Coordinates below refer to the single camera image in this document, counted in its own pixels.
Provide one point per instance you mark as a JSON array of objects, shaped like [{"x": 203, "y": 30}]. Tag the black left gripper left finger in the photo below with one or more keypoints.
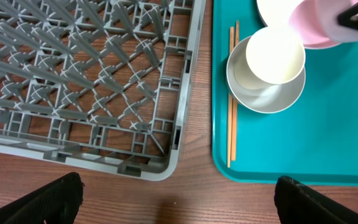
[{"x": 56, "y": 202}]

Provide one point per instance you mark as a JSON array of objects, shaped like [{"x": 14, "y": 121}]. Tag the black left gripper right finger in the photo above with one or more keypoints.
[{"x": 298, "y": 203}]

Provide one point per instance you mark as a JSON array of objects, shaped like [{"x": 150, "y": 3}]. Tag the pink bowl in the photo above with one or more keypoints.
[{"x": 315, "y": 22}]

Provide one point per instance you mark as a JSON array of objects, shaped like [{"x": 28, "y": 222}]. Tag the white paper cup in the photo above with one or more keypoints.
[{"x": 273, "y": 55}]

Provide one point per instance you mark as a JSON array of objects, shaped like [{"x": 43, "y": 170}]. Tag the grey dishwasher rack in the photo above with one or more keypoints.
[{"x": 100, "y": 85}]

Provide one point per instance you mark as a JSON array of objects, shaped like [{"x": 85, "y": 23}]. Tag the large white plate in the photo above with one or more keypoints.
[{"x": 274, "y": 12}]

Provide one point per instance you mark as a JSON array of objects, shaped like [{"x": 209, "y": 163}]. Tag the teal serving tray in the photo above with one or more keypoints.
[{"x": 315, "y": 141}]

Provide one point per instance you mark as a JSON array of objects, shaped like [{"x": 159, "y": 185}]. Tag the grey small bowl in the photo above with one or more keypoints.
[{"x": 268, "y": 100}]

